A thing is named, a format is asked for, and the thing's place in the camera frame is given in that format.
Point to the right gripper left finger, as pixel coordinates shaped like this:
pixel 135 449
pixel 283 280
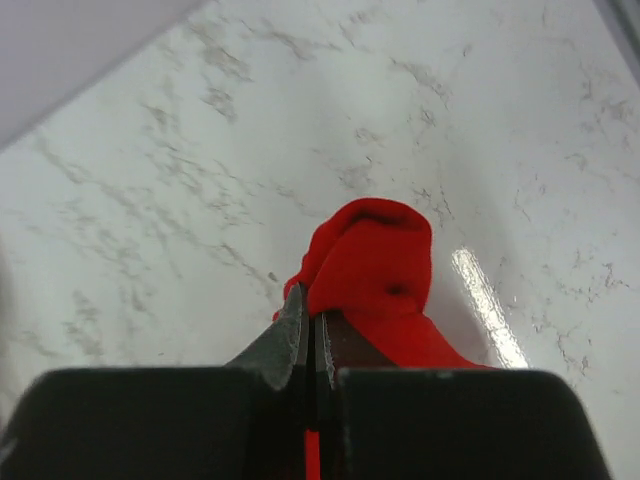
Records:
pixel 241 420

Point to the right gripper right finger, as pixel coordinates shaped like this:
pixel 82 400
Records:
pixel 376 420

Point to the red t-shirt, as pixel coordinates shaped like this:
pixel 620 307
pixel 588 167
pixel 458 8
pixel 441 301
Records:
pixel 371 261

